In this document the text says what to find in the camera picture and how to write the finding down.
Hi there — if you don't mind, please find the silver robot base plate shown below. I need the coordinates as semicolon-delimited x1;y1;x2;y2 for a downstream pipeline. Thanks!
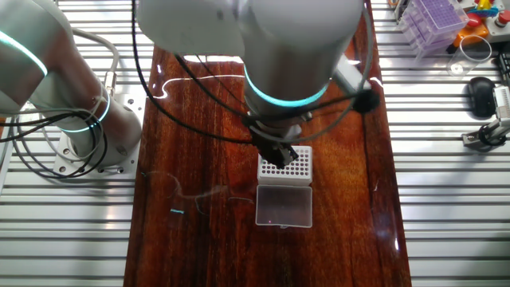
53;93;147;179

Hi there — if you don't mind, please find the small colourful toy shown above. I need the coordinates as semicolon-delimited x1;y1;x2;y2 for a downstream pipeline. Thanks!
473;0;497;19

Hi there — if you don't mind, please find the thick black gripper cable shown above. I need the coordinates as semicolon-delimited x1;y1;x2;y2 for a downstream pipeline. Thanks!
130;0;256;145

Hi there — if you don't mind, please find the purple pipette tip box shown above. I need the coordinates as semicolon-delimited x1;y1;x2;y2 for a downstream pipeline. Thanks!
395;0;470;61

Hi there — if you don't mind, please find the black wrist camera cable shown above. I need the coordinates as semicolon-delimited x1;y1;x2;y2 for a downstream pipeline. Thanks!
174;53;362;121

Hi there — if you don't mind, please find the white pipette tip holder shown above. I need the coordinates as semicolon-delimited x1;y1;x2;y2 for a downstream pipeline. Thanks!
255;144;315;230

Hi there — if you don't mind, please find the clear plastic cup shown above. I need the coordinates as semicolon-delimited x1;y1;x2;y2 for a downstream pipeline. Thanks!
445;34;493;77

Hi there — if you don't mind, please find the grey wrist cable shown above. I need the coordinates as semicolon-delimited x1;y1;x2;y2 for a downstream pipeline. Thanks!
298;7;376;145

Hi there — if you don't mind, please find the orange box red button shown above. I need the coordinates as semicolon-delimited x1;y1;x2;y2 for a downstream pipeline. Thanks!
445;11;490;55

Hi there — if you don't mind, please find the grey box red button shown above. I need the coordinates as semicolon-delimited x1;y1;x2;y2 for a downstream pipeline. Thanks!
486;10;510;44

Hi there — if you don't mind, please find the black computer mouse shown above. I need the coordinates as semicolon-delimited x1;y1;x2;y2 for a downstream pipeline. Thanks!
466;77;497;119

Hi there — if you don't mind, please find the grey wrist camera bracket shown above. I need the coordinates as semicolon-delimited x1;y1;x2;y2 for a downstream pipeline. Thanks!
332;53;372;93

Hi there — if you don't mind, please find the large brown wooden board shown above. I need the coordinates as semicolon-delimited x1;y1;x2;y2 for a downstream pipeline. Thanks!
123;0;412;287

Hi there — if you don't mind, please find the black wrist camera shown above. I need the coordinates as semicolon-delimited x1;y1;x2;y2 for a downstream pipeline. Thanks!
352;88;382;114

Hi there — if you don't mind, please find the grey cable metal connector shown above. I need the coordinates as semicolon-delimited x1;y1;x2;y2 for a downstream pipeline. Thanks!
71;28;120;97

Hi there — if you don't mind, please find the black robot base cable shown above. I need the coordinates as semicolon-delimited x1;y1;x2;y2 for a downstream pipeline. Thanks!
0;105;109;179

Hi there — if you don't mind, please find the black keyboard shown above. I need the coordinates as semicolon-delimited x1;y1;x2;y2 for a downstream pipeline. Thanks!
495;52;510;87

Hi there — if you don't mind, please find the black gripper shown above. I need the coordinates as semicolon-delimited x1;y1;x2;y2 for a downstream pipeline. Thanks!
249;128;300;171

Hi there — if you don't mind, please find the small silver mounted camera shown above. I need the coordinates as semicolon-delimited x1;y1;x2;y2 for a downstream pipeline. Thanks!
492;85;510;120

